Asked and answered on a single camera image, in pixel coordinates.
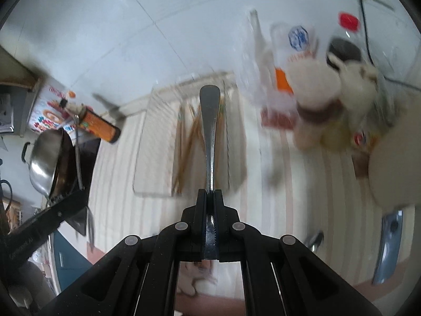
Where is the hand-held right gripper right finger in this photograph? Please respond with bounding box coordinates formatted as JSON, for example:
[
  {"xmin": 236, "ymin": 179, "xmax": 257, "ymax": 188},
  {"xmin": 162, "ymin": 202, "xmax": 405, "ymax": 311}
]
[{"xmin": 213, "ymin": 190, "xmax": 384, "ymax": 316}]

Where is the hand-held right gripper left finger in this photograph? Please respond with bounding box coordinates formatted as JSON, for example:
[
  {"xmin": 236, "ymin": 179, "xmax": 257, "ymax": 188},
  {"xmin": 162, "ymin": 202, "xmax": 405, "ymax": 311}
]
[{"xmin": 36, "ymin": 189, "xmax": 208, "ymax": 316}]

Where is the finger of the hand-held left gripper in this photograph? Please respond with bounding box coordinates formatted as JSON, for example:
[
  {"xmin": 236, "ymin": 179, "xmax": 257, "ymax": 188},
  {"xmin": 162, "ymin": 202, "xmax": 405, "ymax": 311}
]
[
  {"xmin": 67, "ymin": 206, "xmax": 89, "ymax": 237},
  {"xmin": 32, "ymin": 189, "xmax": 88, "ymax": 226}
]

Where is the set of wooden chopsticks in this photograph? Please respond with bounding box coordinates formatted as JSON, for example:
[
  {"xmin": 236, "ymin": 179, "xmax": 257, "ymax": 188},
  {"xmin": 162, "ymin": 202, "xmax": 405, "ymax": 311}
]
[{"xmin": 172, "ymin": 95, "xmax": 231, "ymax": 196}]

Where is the clear plastic container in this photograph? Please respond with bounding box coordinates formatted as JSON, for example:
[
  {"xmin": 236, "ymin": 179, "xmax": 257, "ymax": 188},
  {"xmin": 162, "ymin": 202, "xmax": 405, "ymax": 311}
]
[{"xmin": 132, "ymin": 72, "xmax": 249, "ymax": 199}]

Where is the metal spoon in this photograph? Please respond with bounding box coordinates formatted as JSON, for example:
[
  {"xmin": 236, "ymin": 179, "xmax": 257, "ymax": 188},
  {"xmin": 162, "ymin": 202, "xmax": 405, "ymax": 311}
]
[{"xmin": 199, "ymin": 85, "xmax": 222, "ymax": 260}]

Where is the blue kitchen cabinet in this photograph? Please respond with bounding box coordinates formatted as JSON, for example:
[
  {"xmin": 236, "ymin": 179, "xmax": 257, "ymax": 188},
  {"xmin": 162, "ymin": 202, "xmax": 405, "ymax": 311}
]
[{"xmin": 52, "ymin": 230, "xmax": 97, "ymax": 296}]

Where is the steel wok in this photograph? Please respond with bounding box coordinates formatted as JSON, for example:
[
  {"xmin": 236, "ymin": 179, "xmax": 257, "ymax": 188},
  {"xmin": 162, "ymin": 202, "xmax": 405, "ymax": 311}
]
[{"xmin": 21, "ymin": 128, "xmax": 65, "ymax": 195}]

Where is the black gas stove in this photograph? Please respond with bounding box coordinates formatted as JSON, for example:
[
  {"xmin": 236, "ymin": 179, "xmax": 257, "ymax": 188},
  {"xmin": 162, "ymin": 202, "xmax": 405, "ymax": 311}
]
[{"xmin": 74, "ymin": 136, "xmax": 101, "ymax": 192}]

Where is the striped table mat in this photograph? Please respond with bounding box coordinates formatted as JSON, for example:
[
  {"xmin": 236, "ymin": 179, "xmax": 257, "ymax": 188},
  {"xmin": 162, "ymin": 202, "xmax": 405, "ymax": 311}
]
[{"xmin": 87, "ymin": 72, "xmax": 397, "ymax": 294}]

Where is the soy sauce bottle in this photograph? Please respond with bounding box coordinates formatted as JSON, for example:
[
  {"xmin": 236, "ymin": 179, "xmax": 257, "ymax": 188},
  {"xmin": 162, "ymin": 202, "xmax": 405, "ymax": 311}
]
[{"xmin": 61, "ymin": 90, "xmax": 122, "ymax": 145}]

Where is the clear plastic bag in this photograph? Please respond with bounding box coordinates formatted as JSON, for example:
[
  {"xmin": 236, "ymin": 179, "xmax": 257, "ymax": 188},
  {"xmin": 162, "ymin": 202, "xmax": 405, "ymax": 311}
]
[{"xmin": 236, "ymin": 8, "xmax": 297, "ymax": 129}]

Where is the small red white packet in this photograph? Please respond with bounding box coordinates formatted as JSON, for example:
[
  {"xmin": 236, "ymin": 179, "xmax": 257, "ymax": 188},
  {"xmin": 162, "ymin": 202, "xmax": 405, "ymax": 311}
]
[{"xmin": 348, "ymin": 128, "xmax": 379, "ymax": 179}]

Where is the blue smartphone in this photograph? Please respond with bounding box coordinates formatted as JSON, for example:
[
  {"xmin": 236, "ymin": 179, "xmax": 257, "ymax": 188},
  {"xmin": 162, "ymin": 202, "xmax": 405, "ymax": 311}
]
[{"xmin": 371, "ymin": 210, "xmax": 405, "ymax": 285}]

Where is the white lid seasoning jar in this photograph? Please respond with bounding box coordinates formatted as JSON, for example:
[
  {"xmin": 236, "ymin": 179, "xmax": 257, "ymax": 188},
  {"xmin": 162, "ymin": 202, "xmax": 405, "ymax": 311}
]
[{"xmin": 287, "ymin": 57, "xmax": 343, "ymax": 149}]

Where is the white electric kettle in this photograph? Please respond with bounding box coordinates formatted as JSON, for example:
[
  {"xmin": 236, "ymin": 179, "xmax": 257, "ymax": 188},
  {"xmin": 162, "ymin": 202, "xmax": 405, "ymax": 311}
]
[{"xmin": 367, "ymin": 118, "xmax": 421, "ymax": 209}]

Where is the red cap dark bottle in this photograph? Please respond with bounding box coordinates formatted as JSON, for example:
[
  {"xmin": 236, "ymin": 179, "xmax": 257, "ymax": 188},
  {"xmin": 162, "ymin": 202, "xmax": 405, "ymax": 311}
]
[{"xmin": 325, "ymin": 12, "xmax": 363, "ymax": 70}]

